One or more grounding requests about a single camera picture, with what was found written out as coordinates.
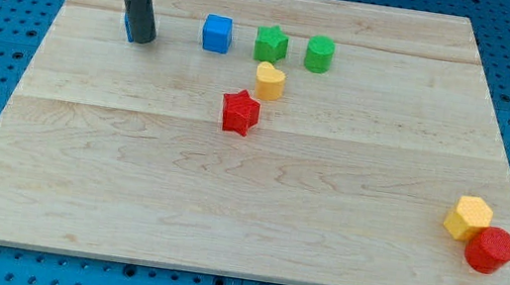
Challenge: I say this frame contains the yellow heart block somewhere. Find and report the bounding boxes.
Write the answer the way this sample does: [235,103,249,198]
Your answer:
[255,61,286,101]

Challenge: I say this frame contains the red cylinder block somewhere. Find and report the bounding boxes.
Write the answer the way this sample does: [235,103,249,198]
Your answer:
[464,227,510,274]

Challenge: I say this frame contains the blue cube block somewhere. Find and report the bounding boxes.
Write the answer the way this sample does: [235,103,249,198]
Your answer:
[202,14,233,54]

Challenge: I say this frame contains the red star block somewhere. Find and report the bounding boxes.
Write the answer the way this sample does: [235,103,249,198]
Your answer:
[221,89,261,137]

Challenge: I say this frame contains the green star block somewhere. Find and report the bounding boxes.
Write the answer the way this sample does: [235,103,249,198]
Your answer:
[253,26,289,63]

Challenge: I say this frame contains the blue block behind stylus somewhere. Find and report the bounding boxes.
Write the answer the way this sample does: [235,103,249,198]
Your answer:
[124,13,134,43]

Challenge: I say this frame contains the green cylinder block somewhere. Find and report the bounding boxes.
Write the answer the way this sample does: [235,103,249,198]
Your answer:
[303,35,336,74]

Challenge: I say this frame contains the light wooden board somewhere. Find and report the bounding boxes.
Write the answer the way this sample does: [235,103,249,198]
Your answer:
[0,0,510,285]

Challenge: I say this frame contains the yellow hexagon block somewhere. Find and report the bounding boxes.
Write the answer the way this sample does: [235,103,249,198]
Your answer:
[443,195,494,241]

